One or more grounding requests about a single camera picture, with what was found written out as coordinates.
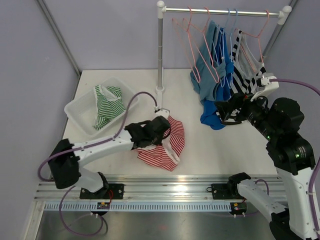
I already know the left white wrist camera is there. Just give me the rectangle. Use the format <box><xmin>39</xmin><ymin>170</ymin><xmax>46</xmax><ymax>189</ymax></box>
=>
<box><xmin>153</xmin><ymin>106</ymin><xmax>171</xmax><ymax>120</ymax></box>

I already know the white slotted cable duct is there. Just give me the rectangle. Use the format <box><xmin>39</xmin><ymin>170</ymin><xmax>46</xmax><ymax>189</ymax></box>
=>
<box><xmin>44</xmin><ymin>202</ymin><xmax>231</xmax><ymax>212</ymax></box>

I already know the purple cable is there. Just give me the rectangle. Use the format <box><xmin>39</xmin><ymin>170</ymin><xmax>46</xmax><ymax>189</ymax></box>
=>
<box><xmin>267</xmin><ymin>77</ymin><xmax>320</xmax><ymax>233</ymax></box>
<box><xmin>37</xmin><ymin>91</ymin><xmax>158</xmax><ymax>237</ymax></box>

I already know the white plastic basket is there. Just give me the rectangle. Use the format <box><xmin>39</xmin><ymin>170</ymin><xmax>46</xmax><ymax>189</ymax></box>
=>
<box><xmin>64</xmin><ymin>77</ymin><xmax>140</xmax><ymax>138</ymax></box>

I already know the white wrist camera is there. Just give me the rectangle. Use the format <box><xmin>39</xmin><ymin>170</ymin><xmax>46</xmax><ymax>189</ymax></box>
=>
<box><xmin>153</xmin><ymin>106</ymin><xmax>171</xmax><ymax>120</ymax></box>
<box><xmin>252</xmin><ymin>73</ymin><xmax>279</xmax><ymax>101</ymax></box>

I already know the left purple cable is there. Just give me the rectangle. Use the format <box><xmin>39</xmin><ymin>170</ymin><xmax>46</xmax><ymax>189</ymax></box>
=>
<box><xmin>37</xmin><ymin>91</ymin><xmax>158</xmax><ymax>237</ymax></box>

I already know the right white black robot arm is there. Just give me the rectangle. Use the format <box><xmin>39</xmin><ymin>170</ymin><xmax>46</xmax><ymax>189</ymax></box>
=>
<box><xmin>215</xmin><ymin>93</ymin><xmax>320</xmax><ymax>240</ymax></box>

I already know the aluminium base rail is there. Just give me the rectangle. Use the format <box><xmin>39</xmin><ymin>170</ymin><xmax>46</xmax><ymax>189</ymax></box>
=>
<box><xmin>33</xmin><ymin>175</ymin><xmax>287</xmax><ymax>202</ymax></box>

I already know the red striped tank top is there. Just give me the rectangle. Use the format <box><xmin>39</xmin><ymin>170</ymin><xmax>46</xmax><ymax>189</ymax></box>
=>
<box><xmin>136</xmin><ymin>116</ymin><xmax>185</xmax><ymax>172</ymax></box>

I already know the light blue hanger of teal top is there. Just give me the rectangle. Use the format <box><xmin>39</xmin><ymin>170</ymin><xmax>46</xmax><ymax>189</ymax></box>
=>
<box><xmin>214</xmin><ymin>9</ymin><xmax>234</xmax><ymax>89</ymax></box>

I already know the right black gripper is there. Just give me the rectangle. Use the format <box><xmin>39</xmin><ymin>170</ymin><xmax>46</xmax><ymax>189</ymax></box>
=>
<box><xmin>214</xmin><ymin>88</ymin><xmax>278</xmax><ymax>140</ymax></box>

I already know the clothes rack with metal rod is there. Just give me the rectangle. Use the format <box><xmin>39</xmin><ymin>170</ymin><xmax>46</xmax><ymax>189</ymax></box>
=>
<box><xmin>155</xmin><ymin>0</ymin><xmax>298</xmax><ymax>108</ymax></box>

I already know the pink hanger of green top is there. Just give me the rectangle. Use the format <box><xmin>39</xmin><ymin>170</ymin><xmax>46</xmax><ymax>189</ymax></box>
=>
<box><xmin>172</xmin><ymin>7</ymin><xmax>201</xmax><ymax>83</ymax></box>

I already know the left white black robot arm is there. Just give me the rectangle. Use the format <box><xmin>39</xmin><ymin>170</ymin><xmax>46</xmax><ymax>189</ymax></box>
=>
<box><xmin>48</xmin><ymin>115</ymin><xmax>171</xmax><ymax>200</ymax></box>

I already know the pink hanger of red top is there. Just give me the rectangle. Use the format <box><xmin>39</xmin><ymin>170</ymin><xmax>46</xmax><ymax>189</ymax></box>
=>
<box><xmin>182</xmin><ymin>6</ymin><xmax>221</xmax><ymax>85</ymax></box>

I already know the pink hanger of black top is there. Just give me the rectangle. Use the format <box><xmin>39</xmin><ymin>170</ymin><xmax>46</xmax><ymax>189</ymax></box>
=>
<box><xmin>234</xmin><ymin>9</ymin><xmax>271</xmax><ymax>76</ymax></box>

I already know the teal tank top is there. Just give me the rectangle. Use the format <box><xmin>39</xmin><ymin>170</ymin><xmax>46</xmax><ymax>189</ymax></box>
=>
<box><xmin>190</xmin><ymin>21</ymin><xmax>226</xmax><ymax>104</ymax></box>

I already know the black white striped tank top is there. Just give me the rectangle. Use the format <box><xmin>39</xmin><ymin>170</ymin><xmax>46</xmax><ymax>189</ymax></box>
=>
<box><xmin>219</xmin><ymin>29</ymin><xmax>267</xmax><ymax>126</ymax></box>

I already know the royal blue tank top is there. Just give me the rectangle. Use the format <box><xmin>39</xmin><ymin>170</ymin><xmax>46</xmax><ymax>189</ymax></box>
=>
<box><xmin>200</xmin><ymin>31</ymin><xmax>231</xmax><ymax>130</ymax></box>

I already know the green striped tank top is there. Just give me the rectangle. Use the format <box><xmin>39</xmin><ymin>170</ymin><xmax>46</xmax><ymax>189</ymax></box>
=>
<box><xmin>93</xmin><ymin>85</ymin><xmax>126</xmax><ymax>131</ymax></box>

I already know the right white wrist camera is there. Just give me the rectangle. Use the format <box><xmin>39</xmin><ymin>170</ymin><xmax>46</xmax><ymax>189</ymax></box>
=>
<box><xmin>252</xmin><ymin>73</ymin><xmax>279</xmax><ymax>101</ymax></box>

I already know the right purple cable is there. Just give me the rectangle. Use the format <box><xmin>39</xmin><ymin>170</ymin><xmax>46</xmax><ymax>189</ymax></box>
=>
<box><xmin>267</xmin><ymin>77</ymin><xmax>320</xmax><ymax>233</ymax></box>

